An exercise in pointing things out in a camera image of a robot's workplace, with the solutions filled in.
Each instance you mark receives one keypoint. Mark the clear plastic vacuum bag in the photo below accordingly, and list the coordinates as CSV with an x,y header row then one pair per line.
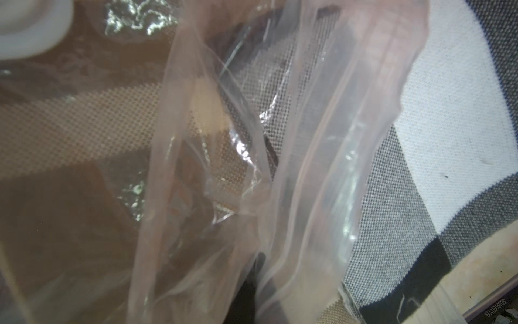
x,y
269,117

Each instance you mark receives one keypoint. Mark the brown beige plaid scarf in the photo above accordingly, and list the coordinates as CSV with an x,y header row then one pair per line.
x,y
80,84

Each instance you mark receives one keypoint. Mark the black grey striped scarf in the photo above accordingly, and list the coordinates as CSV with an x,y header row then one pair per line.
x,y
444,179

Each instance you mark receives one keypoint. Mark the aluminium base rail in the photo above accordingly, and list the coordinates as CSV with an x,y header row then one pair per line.
x,y
500,307

